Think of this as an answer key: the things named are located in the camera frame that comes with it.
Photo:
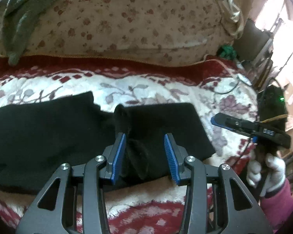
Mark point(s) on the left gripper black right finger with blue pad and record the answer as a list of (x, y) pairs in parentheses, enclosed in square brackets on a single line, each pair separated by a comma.
[(217, 201)]

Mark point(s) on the cream floral pillow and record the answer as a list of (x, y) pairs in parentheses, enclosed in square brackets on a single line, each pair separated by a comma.
[(159, 32)]

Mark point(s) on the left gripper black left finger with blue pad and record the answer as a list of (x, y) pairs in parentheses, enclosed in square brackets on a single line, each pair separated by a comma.
[(54, 210)]

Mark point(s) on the black device green light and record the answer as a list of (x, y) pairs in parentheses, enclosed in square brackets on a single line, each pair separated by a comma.
[(272, 108)]

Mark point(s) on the black pants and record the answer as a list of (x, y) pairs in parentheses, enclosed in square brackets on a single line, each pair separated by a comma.
[(35, 139)]

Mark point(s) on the green fabric item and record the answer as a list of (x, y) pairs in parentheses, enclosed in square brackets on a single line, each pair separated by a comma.
[(227, 52)]

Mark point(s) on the pink sleeve forearm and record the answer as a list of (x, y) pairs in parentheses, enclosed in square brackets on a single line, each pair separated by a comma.
[(278, 206)]

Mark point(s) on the white gloved right hand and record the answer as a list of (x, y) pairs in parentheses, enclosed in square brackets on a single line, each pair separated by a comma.
[(267, 177)]

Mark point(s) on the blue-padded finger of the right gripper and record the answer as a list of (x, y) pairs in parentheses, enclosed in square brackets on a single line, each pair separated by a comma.
[(219, 120)]

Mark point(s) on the red white floral blanket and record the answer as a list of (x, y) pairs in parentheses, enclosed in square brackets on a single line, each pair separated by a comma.
[(212, 86)]

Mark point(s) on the grey-green fuzzy towel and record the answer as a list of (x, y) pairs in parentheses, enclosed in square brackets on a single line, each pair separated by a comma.
[(20, 18)]

